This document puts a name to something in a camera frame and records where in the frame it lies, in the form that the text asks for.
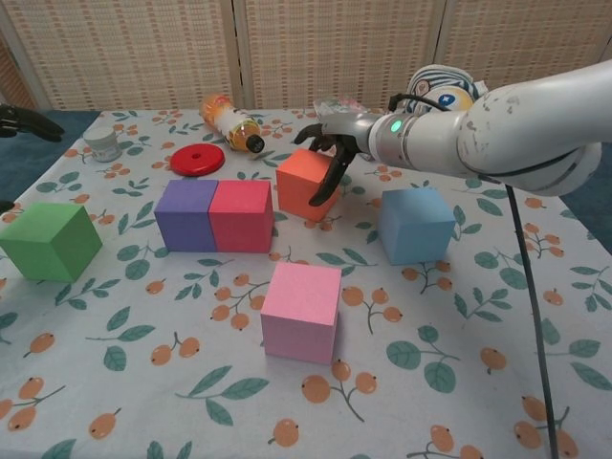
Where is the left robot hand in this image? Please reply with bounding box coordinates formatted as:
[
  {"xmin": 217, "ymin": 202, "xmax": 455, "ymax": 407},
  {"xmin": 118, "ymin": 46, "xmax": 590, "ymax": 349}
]
[{"xmin": 0, "ymin": 102, "xmax": 66, "ymax": 214}]

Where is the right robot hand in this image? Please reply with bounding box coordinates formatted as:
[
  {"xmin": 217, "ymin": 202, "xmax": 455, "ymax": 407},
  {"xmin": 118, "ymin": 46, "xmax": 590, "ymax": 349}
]
[{"xmin": 293, "ymin": 110, "xmax": 383, "ymax": 208}]

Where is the orange foam cube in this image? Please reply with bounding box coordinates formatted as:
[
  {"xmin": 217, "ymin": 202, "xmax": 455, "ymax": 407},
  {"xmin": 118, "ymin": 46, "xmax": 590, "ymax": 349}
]
[{"xmin": 275, "ymin": 147, "xmax": 341, "ymax": 223}]

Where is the blue foam cube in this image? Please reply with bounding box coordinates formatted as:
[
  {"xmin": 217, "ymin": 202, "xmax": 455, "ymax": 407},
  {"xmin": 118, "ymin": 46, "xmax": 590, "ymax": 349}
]
[{"xmin": 377, "ymin": 186, "xmax": 456, "ymax": 267}]

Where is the green foam cube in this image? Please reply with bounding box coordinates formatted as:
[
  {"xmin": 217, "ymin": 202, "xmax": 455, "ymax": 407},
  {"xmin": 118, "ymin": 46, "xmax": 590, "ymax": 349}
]
[{"xmin": 0, "ymin": 201, "xmax": 103, "ymax": 283}]

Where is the red foam cube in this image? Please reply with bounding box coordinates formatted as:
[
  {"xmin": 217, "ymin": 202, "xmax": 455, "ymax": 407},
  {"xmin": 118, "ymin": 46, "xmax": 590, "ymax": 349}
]
[{"xmin": 208, "ymin": 179, "xmax": 274, "ymax": 253}]

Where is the purple foam cube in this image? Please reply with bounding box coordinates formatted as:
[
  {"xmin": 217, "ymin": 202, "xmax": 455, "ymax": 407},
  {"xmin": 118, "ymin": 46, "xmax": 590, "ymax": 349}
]
[{"xmin": 154, "ymin": 179, "xmax": 220, "ymax": 253}]

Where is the pink toothbrush package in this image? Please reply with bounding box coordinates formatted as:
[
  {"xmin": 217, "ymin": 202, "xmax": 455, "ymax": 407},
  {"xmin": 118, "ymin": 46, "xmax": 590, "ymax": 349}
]
[{"xmin": 314, "ymin": 95, "xmax": 383, "ymax": 120}]

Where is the small white jar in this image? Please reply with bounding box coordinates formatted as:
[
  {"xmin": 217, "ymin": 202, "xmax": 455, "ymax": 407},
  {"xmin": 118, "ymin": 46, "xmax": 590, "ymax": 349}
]
[{"xmin": 84, "ymin": 127, "xmax": 120, "ymax": 163}]

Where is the woven folding screen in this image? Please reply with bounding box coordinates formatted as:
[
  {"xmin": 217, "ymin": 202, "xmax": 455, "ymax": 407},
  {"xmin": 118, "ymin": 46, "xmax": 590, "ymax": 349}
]
[{"xmin": 0, "ymin": 0, "xmax": 612, "ymax": 114}]

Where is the yellow plush toy striped hat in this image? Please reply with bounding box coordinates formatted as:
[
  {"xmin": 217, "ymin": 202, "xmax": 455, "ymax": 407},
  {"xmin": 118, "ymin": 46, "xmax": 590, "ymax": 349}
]
[{"xmin": 405, "ymin": 65, "xmax": 489, "ymax": 116}]

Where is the orange drink bottle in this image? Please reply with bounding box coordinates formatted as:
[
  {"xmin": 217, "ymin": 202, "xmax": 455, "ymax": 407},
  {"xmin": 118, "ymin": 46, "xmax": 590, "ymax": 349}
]
[{"xmin": 199, "ymin": 94, "xmax": 267, "ymax": 154}]

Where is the red plastic disc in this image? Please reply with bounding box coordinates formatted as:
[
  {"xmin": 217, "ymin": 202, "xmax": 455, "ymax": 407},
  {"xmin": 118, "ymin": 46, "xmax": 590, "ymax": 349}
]
[{"xmin": 170, "ymin": 144, "xmax": 226, "ymax": 179}]

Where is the pink foam cube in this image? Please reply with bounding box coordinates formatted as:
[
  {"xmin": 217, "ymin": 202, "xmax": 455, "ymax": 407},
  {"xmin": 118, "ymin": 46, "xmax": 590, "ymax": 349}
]
[{"xmin": 260, "ymin": 261, "xmax": 342, "ymax": 366}]

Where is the floral tablecloth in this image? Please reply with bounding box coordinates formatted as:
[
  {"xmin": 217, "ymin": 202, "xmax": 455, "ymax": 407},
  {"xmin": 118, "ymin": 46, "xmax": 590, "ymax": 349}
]
[{"xmin": 0, "ymin": 108, "xmax": 612, "ymax": 459}]

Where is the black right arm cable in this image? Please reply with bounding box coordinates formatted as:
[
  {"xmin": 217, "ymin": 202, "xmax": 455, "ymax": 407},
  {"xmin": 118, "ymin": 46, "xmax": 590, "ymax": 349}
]
[{"xmin": 387, "ymin": 93, "xmax": 561, "ymax": 459}]

